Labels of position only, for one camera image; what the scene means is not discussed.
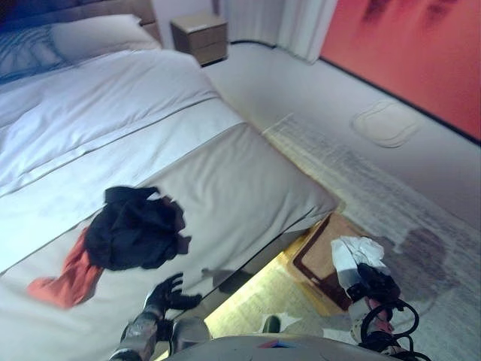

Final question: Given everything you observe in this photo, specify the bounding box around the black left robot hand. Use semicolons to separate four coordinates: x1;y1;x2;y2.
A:
144;272;203;317

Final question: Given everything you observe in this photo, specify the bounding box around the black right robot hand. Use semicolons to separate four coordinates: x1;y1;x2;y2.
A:
345;262;401;306

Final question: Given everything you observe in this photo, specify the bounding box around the white garment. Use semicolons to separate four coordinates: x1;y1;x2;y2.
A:
330;235;392;299

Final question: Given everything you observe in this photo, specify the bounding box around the black garment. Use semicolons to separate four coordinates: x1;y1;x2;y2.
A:
85;185;192;272

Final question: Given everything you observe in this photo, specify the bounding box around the orange garment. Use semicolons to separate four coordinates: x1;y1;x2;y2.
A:
26;227;104;310

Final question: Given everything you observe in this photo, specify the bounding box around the brown wicker basket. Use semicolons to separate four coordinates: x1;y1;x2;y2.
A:
292;213;374;317

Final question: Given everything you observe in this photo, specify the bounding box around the large grey bed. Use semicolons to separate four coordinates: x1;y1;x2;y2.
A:
0;123;340;361

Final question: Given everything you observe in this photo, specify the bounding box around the white textured bed sheet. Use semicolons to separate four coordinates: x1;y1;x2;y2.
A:
0;107;246;275

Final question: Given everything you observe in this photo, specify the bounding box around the grey robot torso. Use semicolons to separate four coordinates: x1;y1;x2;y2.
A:
168;332;381;361

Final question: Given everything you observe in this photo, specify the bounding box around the grey streaked rug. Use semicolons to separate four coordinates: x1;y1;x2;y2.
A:
204;111;481;361

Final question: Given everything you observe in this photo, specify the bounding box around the white rounded floor pad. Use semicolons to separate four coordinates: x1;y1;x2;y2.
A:
350;99;425;150

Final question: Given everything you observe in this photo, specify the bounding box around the white duvet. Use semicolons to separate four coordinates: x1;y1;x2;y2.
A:
0;48;221;197

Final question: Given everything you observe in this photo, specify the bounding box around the brown wooden nightstand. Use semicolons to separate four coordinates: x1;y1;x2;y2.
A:
169;14;229;68

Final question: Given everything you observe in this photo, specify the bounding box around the cream pillow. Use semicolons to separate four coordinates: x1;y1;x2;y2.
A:
47;14;162;64

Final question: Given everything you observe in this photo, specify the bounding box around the white curtain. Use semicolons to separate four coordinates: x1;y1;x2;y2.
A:
220;0;340;65

